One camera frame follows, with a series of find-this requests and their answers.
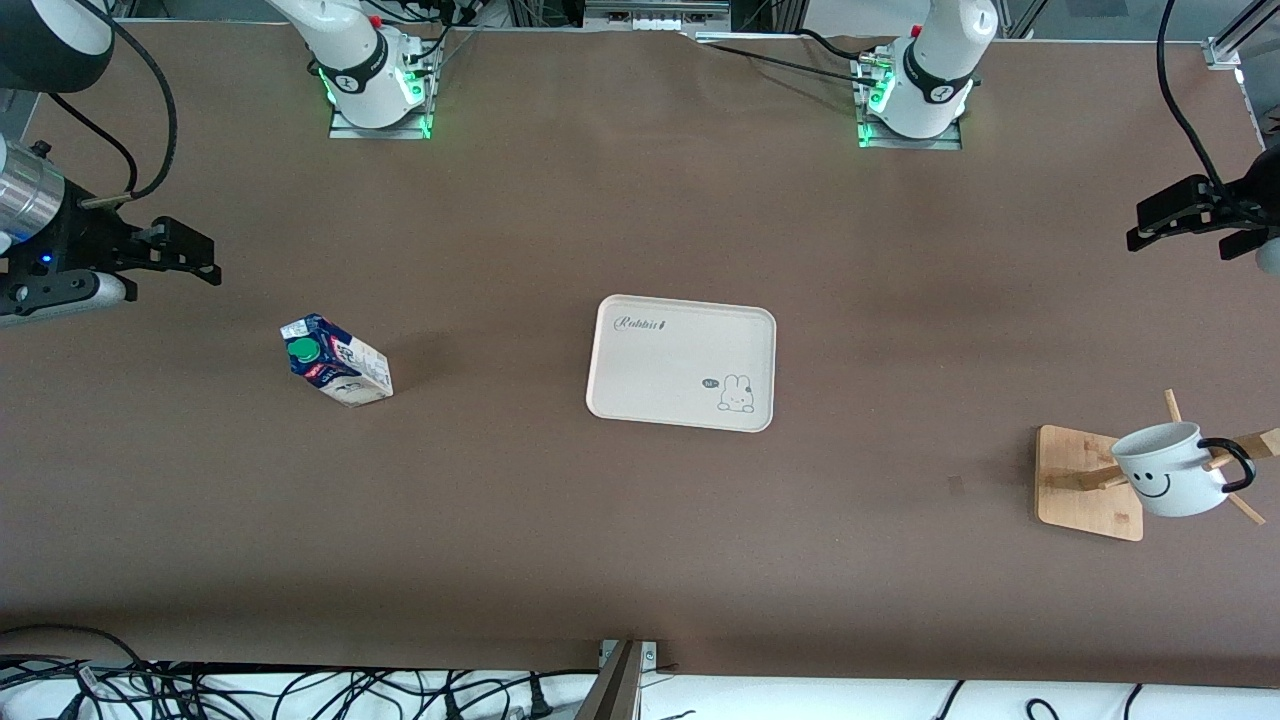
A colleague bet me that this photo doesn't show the dark metal camera pole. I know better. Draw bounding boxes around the dark metal camera pole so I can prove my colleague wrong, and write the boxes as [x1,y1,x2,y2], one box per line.
[575,640,646,720]

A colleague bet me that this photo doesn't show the small metal table bracket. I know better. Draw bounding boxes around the small metal table bracket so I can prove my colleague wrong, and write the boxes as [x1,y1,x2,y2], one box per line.
[598,640,659,671]

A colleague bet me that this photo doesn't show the tangled black floor cables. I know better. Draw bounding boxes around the tangled black floor cables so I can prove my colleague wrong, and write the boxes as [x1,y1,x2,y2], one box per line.
[0,625,601,720]

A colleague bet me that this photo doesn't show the bamboo cup rack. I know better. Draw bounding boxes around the bamboo cup rack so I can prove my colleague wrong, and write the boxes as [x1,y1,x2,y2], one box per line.
[1035,388,1280,543]

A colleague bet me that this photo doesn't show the cream rabbit print tray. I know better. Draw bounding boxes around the cream rabbit print tray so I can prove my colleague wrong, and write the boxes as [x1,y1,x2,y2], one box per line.
[585,293,777,433]

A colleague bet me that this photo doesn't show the white smiley mug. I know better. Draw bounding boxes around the white smiley mug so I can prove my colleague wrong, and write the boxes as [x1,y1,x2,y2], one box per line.
[1110,422,1256,518]

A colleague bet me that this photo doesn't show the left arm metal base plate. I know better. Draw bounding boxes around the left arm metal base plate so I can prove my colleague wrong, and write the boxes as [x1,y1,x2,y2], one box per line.
[855,55,964,151]

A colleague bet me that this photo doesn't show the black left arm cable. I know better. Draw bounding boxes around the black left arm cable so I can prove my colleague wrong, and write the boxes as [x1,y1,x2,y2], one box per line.
[1158,0,1226,186]

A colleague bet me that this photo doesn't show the black base supply cable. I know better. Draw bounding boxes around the black base supply cable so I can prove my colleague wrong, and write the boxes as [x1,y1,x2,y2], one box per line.
[690,28,891,91]

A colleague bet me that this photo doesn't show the grey power strip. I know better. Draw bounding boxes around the grey power strip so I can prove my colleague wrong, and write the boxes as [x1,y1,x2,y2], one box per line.
[583,0,733,33]

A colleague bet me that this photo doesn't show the blue white milk carton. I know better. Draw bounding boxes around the blue white milk carton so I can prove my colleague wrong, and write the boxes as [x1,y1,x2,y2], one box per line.
[279,314,394,408]

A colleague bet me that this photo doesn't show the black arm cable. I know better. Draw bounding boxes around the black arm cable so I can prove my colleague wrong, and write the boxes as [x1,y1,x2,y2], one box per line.
[1158,0,1226,186]
[45,0,178,206]

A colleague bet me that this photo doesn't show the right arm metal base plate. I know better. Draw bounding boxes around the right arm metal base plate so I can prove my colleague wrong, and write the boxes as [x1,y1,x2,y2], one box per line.
[328,45,435,141]

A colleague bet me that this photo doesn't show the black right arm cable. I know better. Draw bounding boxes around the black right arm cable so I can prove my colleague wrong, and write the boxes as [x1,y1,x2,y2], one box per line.
[45,0,178,206]

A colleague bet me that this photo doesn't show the aluminium frame profile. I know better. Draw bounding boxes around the aluminium frame profile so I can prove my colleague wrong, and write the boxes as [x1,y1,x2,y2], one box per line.
[1215,0,1280,61]

